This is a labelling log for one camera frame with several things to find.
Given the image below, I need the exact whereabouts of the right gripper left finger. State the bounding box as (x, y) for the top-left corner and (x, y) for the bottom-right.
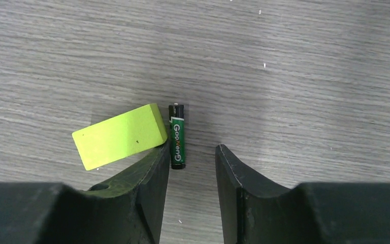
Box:
(0, 142), (170, 243)

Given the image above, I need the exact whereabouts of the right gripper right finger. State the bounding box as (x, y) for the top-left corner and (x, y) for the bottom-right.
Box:
(215, 144), (390, 243)

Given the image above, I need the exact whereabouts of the green battery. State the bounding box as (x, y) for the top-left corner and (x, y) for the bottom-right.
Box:
(169, 103), (186, 170)

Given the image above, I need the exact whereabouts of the green block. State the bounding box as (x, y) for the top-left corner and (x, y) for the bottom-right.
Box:
(72, 103), (168, 171)

